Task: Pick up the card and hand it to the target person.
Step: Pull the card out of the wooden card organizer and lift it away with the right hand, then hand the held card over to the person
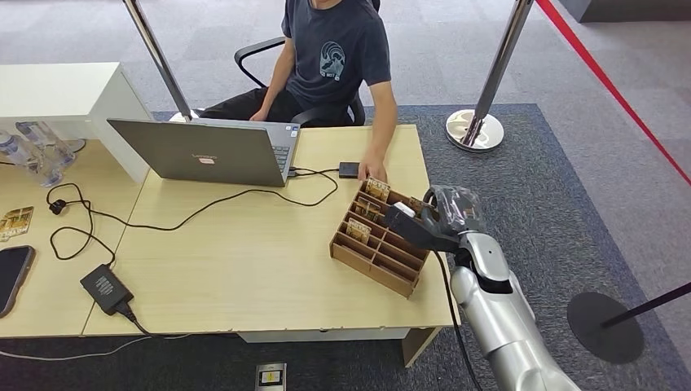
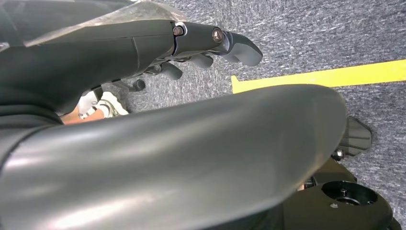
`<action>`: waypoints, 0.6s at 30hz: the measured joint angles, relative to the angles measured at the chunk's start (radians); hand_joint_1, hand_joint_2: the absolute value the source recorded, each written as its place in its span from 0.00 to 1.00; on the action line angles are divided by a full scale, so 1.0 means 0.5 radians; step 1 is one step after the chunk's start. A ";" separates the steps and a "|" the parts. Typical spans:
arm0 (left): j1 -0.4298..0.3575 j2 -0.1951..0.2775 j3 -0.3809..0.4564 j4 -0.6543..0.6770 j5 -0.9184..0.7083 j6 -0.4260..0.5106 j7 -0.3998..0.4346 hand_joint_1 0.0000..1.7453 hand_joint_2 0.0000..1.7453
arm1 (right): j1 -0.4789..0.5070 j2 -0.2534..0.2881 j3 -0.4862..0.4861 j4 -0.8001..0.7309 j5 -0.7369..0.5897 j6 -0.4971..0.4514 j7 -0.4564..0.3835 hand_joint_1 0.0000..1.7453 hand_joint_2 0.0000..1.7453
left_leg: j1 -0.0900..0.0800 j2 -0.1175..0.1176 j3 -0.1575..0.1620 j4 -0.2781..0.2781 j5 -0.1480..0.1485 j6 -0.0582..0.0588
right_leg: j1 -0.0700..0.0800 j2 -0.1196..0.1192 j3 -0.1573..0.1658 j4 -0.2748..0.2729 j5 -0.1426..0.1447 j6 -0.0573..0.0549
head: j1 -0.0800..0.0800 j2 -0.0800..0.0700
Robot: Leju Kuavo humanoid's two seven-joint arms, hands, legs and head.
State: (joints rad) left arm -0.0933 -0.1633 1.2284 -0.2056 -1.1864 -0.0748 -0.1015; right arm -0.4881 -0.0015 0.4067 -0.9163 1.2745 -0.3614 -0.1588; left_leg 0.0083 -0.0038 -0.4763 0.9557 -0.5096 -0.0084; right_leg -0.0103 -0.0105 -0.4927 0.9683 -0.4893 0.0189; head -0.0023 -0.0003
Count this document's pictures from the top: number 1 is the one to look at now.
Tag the black card reader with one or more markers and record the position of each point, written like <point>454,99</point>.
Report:
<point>349,170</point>

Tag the white cabinet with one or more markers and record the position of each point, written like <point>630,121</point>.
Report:
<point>54,86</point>

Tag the grey laptop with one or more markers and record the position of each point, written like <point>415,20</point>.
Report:
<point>205,151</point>

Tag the person's right hand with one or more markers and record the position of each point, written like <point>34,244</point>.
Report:
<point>259,115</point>

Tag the black office chair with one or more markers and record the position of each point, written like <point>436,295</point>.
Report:
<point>353,110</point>

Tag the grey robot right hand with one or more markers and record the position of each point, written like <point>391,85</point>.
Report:
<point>459,210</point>

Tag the black power adapter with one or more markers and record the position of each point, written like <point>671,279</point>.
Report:
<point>106,289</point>

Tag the hotel key card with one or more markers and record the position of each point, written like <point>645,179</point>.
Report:
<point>378,190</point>
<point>368,210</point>
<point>358,231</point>

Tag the black stanchion with flat base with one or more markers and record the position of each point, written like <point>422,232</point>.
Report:
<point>604,329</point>

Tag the black smartphone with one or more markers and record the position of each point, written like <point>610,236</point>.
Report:
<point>13,279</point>

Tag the red barrier belt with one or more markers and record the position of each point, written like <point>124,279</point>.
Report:
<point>610,82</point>

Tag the wooden card organizer box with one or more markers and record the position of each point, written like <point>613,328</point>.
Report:
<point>378,259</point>

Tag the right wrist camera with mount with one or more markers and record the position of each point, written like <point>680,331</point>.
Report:
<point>410,229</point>

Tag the hotel cards stack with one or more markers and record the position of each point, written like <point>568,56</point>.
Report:
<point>15,224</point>

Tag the person's left hand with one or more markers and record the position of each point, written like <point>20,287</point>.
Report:
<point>373,168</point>

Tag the clear plastic water bottle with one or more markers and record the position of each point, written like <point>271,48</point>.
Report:
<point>46,142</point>
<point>22,157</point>

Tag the person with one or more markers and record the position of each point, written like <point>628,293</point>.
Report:
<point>334,54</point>

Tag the dark grey low platform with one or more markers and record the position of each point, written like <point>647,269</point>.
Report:
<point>621,10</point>

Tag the person's right forearm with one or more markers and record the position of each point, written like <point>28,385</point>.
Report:
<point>278,86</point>

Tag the person's left forearm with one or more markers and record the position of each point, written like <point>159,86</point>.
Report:
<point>387,135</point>

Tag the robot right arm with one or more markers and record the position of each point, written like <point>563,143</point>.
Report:
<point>496,318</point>

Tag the chrome stanchion with round base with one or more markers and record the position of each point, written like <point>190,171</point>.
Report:
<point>156,54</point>
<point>475,137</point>

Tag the floor socket box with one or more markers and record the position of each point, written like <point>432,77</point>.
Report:
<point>270,378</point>

